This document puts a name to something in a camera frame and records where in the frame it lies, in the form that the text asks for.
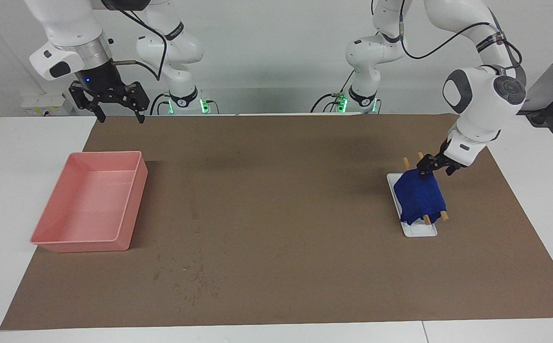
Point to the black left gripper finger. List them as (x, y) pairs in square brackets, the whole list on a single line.
[(452, 170), (425, 166)]

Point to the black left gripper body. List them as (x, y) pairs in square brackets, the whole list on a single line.
[(445, 157)]

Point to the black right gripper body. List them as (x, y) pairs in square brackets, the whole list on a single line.
[(97, 81)]

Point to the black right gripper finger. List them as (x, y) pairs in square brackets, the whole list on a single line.
[(88, 102), (138, 100)]

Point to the blue towel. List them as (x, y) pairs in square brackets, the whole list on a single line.
[(419, 197)]

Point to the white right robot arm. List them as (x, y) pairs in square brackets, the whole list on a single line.
[(66, 19)]

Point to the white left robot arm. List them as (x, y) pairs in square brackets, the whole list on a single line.
[(476, 100)]

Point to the pink plastic bin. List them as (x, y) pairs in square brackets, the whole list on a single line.
[(90, 205)]

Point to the black floor stand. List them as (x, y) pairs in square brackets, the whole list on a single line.
[(540, 116)]

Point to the brown table mat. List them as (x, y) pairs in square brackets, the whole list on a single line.
[(276, 214)]

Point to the white wall socket box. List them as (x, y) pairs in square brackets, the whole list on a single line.
[(43, 104)]

